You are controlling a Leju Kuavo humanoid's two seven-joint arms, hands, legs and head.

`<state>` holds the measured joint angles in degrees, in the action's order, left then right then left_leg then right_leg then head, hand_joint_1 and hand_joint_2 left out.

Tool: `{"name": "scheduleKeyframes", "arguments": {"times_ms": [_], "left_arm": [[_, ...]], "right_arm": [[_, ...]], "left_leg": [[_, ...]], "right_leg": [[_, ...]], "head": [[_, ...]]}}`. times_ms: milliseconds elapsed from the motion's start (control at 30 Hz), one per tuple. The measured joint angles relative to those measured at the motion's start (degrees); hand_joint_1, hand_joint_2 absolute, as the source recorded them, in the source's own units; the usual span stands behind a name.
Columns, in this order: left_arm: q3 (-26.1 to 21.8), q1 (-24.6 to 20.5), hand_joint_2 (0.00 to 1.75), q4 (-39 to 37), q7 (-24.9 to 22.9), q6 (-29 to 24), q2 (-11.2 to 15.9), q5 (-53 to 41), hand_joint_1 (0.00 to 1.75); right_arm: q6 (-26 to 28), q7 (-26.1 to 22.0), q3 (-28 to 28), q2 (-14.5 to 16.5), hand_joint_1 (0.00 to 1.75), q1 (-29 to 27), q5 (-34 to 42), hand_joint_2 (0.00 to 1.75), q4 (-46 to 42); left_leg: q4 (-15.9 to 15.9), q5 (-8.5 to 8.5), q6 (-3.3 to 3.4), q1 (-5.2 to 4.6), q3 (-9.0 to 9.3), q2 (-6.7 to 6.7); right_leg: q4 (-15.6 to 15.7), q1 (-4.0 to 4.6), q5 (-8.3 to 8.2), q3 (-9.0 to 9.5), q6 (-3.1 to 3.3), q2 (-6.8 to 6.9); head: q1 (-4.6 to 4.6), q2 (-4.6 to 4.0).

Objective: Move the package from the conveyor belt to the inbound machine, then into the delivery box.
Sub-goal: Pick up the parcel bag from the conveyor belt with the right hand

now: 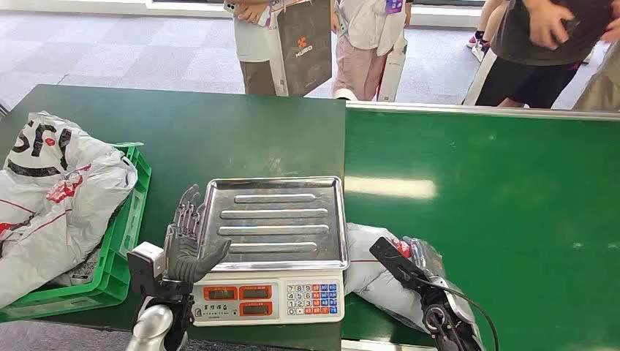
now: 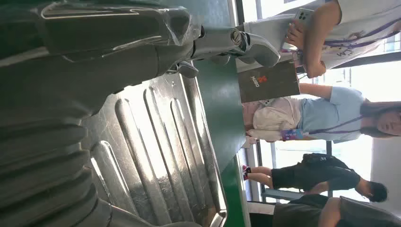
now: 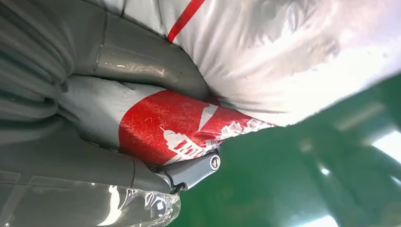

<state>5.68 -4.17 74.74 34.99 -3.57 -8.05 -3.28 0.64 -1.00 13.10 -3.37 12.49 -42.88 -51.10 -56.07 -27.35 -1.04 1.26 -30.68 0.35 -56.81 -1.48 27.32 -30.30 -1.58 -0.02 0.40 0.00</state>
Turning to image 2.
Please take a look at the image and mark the white smartphone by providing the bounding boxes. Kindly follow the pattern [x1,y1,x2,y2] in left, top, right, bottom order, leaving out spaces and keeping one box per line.
[293,8,315,25]

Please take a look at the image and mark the purple lanyard badge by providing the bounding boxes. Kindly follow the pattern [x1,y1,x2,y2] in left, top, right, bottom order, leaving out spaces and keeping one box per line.
[281,129,311,141]

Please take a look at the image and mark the person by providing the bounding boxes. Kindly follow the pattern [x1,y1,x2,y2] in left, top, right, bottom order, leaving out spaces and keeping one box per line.
[243,0,401,79]
[243,83,401,145]
[242,153,388,203]

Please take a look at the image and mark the white electronic scale steel tray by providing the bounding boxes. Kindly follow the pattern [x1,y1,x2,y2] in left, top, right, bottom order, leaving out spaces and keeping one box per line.
[81,73,228,227]

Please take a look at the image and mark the white fabric bag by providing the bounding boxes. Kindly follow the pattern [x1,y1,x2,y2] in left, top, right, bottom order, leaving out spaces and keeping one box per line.
[247,97,302,142]

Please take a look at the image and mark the dark paper bag orange logo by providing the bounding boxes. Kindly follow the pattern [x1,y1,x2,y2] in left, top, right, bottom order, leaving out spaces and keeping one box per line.
[238,60,301,104]

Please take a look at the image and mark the green conveyor belt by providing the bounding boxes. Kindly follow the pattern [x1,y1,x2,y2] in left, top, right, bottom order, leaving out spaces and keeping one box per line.
[219,155,251,227]

